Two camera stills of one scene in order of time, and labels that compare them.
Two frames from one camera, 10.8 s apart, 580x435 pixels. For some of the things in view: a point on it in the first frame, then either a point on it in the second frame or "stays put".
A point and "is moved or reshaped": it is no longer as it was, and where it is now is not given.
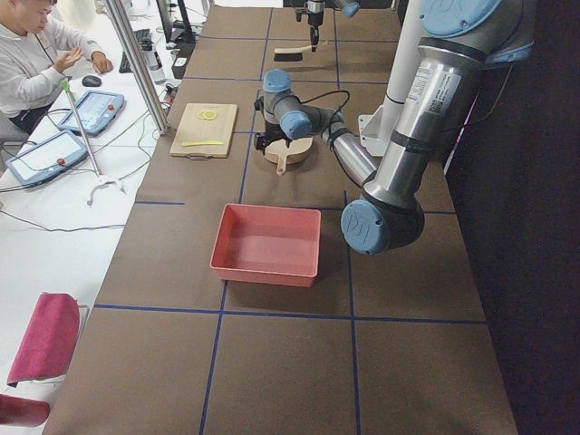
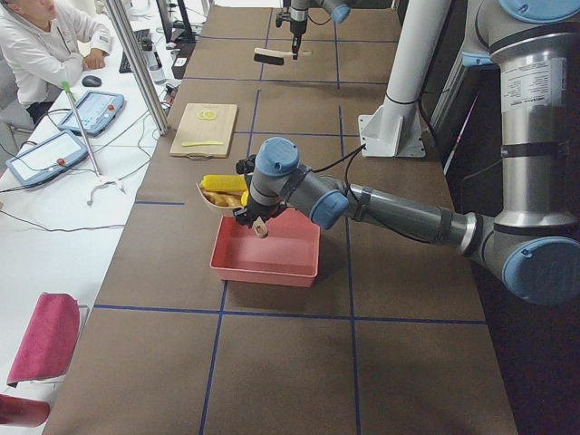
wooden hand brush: (291, 53) is moved or reshaped
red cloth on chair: (49, 343) stays put
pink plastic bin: (267, 245) stays put
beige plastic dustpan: (277, 151) is moved or reshaped
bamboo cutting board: (205, 130) stays put
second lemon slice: (205, 115) stays put
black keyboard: (145, 42) stays put
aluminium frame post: (130, 40) stays put
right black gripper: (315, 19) to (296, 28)
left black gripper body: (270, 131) to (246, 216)
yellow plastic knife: (188, 144) stays put
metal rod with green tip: (71, 97) stays put
